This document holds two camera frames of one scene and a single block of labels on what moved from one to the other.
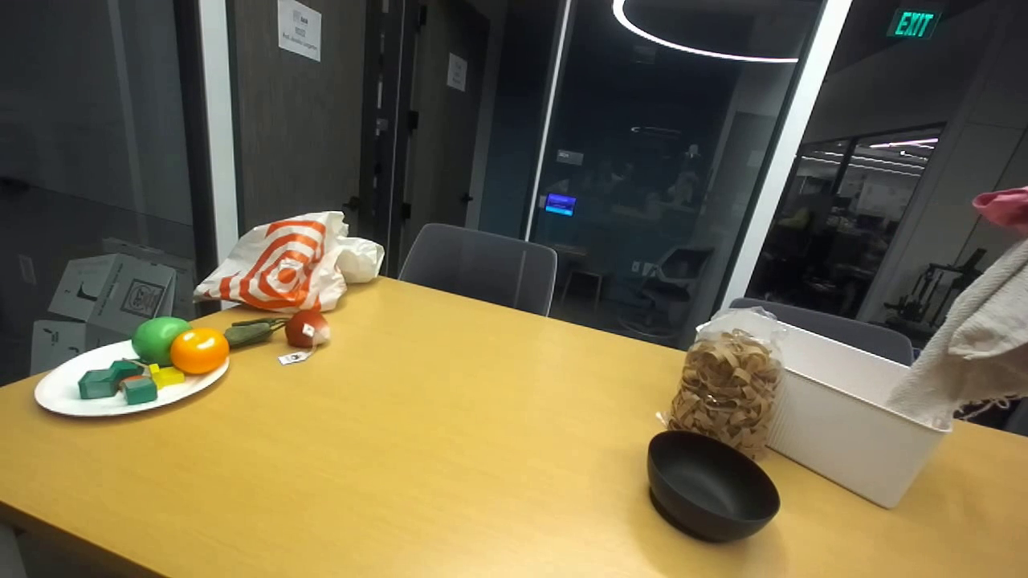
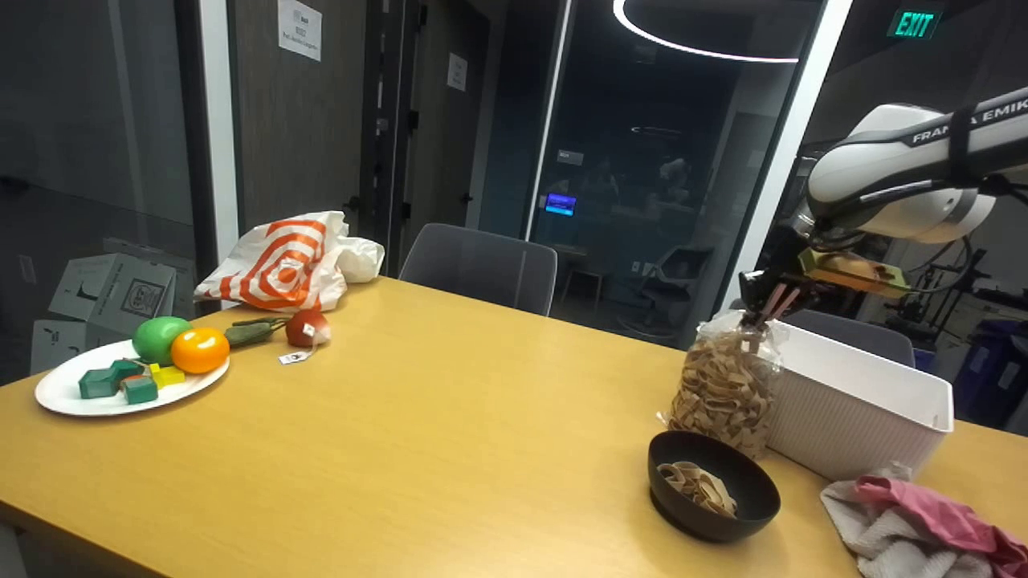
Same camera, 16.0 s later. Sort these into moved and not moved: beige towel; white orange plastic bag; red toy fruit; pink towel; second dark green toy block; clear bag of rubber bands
Moved: pink towel; beige towel
Not moved: red toy fruit; white orange plastic bag; clear bag of rubber bands; second dark green toy block
